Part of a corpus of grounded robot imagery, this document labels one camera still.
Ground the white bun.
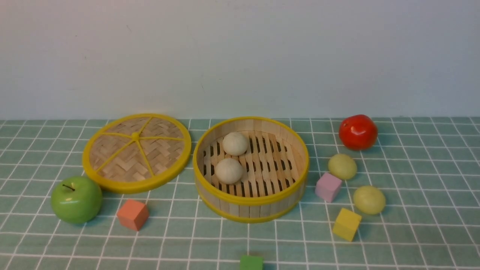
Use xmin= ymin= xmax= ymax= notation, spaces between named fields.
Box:
xmin=214 ymin=158 xmax=245 ymax=185
xmin=222 ymin=132 xmax=249 ymax=156

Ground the red pomegranate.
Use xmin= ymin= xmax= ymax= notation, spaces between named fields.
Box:
xmin=338 ymin=114 xmax=378 ymax=151

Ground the yellow-green bun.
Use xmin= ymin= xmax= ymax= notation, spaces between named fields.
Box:
xmin=328 ymin=153 xmax=358 ymax=181
xmin=353 ymin=186 xmax=386 ymax=215

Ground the bamboo steamer lid yellow rim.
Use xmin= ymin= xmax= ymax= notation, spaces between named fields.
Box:
xmin=82 ymin=113 xmax=192 ymax=194

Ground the orange cube block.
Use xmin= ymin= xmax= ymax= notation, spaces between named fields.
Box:
xmin=117 ymin=199 xmax=150 ymax=231

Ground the yellow cube block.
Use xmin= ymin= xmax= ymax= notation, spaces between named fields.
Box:
xmin=332 ymin=207 xmax=362 ymax=242

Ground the bamboo steamer tray yellow rim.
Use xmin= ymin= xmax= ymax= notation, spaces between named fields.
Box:
xmin=192 ymin=117 xmax=310 ymax=223

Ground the green cube block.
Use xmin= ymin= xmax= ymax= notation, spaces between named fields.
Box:
xmin=239 ymin=256 xmax=264 ymax=270

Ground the pink cube block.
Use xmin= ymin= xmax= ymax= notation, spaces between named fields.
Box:
xmin=314 ymin=172 xmax=342 ymax=203

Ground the green checked tablecloth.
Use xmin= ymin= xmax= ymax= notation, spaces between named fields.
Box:
xmin=0 ymin=117 xmax=480 ymax=270

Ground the green apple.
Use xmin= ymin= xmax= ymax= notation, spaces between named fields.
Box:
xmin=50 ymin=176 xmax=103 ymax=224

